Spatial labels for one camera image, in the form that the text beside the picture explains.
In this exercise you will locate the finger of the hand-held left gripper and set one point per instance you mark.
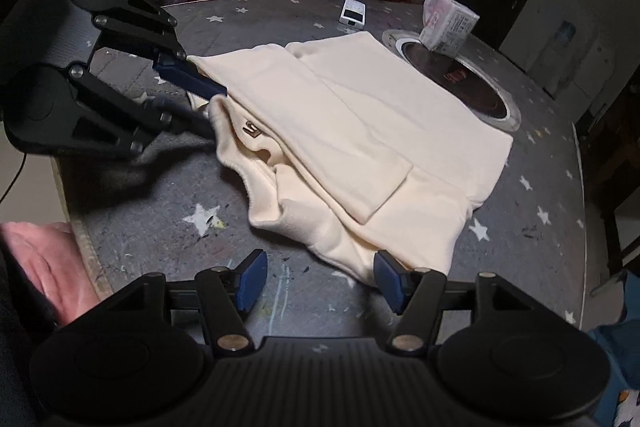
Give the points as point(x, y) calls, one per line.
point(191, 80)
point(167, 113)

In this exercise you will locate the white remote control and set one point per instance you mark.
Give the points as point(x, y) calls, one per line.
point(353, 13)

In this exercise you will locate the blue printed cloth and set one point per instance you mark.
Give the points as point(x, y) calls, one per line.
point(617, 352)

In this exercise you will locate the pink cloth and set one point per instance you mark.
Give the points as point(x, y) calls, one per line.
point(42, 264)

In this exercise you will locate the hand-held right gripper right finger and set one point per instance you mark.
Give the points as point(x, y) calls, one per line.
point(390, 281)

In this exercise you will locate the cream sweater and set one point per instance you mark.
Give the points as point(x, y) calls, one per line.
point(360, 122)

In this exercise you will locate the white water dispenser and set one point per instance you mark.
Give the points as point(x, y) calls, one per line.
point(565, 35)

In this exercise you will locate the grey star-print table cover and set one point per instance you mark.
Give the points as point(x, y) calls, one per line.
point(150, 187)

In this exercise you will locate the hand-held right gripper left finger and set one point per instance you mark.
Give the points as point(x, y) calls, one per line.
point(251, 281)

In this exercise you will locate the tissue packet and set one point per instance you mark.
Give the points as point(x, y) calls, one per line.
point(447, 27)

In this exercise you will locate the round built-in cooktop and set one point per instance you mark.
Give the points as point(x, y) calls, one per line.
point(462, 79)

